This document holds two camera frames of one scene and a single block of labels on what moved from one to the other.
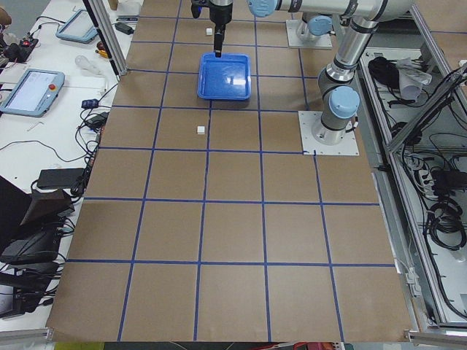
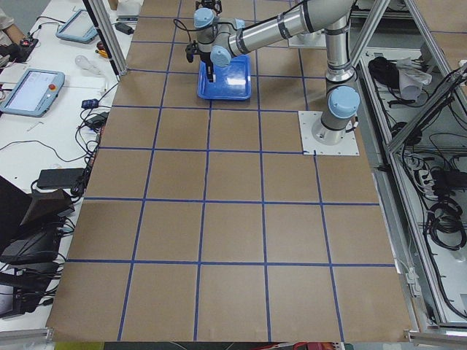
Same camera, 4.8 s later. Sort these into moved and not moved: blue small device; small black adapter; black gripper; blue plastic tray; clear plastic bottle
Moved: black gripper
Not moved: small black adapter; blue plastic tray; blue small device; clear plastic bottle
